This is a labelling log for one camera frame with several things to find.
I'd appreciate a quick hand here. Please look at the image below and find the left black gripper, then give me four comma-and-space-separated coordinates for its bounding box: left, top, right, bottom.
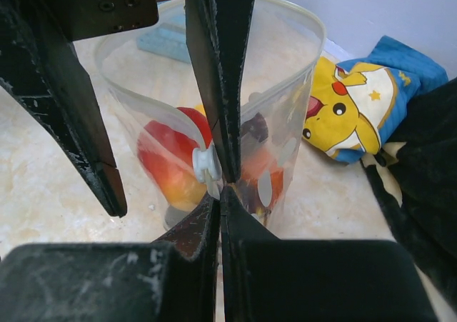
1, 0, 159, 217

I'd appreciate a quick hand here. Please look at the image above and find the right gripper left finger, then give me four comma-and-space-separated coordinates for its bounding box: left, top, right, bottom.
155, 194, 220, 321

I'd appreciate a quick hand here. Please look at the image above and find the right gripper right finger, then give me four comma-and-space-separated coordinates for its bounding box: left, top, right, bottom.
221, 187, 437, 321

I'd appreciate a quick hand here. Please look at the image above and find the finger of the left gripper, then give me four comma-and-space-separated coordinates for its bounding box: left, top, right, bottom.
185, 0, 255, 183

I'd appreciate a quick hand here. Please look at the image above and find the clear dotted zip top bag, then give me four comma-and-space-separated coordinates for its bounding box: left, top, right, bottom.
95, 0, 326, 227

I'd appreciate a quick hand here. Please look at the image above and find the orange toy fruit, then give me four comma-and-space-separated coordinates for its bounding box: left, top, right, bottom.
241, 147, 284, 210

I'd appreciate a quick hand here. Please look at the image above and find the dark purple toy fruit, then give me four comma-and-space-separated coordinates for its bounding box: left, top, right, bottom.
241, 112, 268, 143

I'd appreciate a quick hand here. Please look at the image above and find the dark maroon toy plum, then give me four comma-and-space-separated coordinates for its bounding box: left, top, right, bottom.
236, 180, 271, 226

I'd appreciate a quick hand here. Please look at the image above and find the yellow toy lemon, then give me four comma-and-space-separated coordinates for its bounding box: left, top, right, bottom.
194, 104, 206, 116

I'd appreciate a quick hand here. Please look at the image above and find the red toy apple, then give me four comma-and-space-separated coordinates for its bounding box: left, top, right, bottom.
178, 107, 212, 146

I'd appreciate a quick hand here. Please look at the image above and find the blue plastic basket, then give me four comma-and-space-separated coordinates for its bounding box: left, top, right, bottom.
136, 23, 191, 64

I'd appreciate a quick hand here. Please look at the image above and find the blue yellow pikachu cloth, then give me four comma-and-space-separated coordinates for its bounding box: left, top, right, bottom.
302, 36, 448, 163

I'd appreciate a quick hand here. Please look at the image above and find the black floral pillow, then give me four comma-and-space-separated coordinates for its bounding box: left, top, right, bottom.
361, 79, 456, 309

